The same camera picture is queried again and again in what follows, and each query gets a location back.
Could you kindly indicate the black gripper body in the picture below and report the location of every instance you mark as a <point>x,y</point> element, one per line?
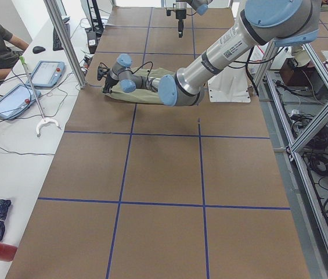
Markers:
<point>110,79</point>
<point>180,14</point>

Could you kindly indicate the sage green long-sleeve shirt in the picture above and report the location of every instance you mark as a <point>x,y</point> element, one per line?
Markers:
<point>139,95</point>

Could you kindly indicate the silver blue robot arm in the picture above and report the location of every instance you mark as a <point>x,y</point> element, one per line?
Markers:
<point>285,22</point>
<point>199,6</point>

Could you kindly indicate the black power adapter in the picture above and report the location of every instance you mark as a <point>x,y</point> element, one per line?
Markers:
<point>92,41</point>

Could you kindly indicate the upper blue teach pendant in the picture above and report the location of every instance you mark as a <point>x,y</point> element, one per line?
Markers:
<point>47,73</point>

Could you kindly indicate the blue teach pendant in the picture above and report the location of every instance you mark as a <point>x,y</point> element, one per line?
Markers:
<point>16,101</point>
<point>47,73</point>

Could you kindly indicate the black keyboard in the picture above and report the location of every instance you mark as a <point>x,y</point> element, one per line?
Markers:
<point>57,44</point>

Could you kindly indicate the black computer mouse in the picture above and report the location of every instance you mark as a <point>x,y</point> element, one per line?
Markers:
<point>38,49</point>

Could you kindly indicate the lower blue teach pendant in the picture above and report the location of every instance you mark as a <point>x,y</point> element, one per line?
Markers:
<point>16,101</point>

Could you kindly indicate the white reacher grabber stick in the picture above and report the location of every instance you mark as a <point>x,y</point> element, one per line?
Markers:
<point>45,120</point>

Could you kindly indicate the brown box on floor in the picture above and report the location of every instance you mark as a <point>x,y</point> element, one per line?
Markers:
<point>295,76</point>

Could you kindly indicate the aluminium frame post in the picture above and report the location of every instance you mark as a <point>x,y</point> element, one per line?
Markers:
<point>56,19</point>

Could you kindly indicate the aluminium frame truss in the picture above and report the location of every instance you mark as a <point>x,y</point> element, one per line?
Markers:
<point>301,119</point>

